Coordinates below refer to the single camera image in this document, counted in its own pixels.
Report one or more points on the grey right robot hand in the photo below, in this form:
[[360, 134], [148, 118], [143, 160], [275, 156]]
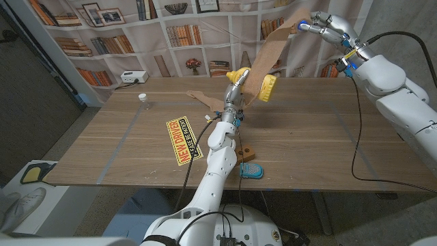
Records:
[[336, 32]]

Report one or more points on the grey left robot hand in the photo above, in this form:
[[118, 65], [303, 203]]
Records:
[[233, 97]]

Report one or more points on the yellow mustard bottle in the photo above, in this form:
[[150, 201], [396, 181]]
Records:
[[268, 89]]

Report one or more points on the tan adhesive wrap strip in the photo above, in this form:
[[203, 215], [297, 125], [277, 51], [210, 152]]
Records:
[[269, 54]]

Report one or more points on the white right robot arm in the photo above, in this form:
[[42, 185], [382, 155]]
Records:
[[399, 92]]

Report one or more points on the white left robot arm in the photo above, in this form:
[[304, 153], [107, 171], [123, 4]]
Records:
[[205, 191]]

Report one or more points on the brown block with three holes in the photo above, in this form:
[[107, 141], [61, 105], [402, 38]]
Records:
[[247, 153]]

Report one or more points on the small clear bottle white cap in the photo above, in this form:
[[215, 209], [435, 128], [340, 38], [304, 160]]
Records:
[[142, 97]]

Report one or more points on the yellow new driver sign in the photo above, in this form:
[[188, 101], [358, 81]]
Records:
[[184, 140]]

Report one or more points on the printed bookshelf backdrop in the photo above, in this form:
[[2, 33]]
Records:
[[153, 41]]

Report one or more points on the white power strip box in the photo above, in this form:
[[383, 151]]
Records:
[[134, 77]]

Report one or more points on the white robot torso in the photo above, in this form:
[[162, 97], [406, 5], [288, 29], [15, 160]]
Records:
[[246, 227]]

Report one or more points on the grey table leg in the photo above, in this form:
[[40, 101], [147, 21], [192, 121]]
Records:
[[322, 212]]

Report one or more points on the blue object under table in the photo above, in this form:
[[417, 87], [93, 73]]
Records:
[[143, 215]]

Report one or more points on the black device on floor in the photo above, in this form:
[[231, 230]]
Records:
[[295, 239]]

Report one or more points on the white floor board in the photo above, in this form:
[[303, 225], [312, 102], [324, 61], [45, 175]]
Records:
[[51, 205]]

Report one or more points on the yellow and black floor pad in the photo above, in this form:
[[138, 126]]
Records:
[[32, 172]]

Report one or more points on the white shoe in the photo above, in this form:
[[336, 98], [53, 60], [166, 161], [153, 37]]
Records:
[[24, 208]]

